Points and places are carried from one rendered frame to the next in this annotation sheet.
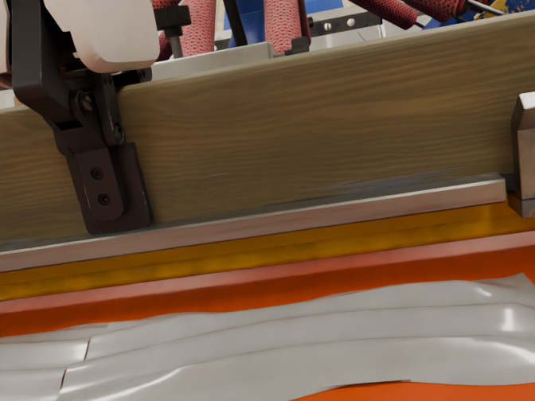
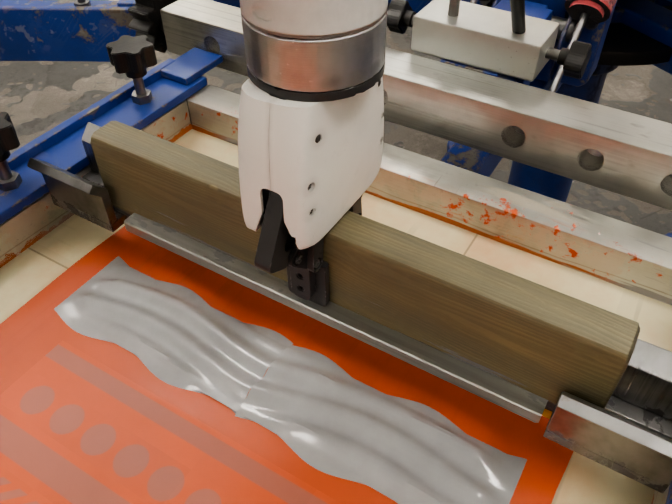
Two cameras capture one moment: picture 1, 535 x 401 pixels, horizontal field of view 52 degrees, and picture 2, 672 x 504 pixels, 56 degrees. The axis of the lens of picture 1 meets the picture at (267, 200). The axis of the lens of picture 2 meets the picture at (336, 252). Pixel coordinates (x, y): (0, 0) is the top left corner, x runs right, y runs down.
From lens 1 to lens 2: 28 cm
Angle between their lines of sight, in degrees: 36
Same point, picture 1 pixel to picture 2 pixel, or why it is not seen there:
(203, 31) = not seen: outside the picture
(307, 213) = (416, 360)
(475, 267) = (509, 433)
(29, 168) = not seen: hidden behind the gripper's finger
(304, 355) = (360, 458)
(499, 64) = (574, 358)
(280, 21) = not seen: outside the picture
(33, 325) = (248, 309)
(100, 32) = (317, 230)
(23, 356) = (234, 353)
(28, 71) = (264, 258)
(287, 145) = (422, 315)
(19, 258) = (246, 282)
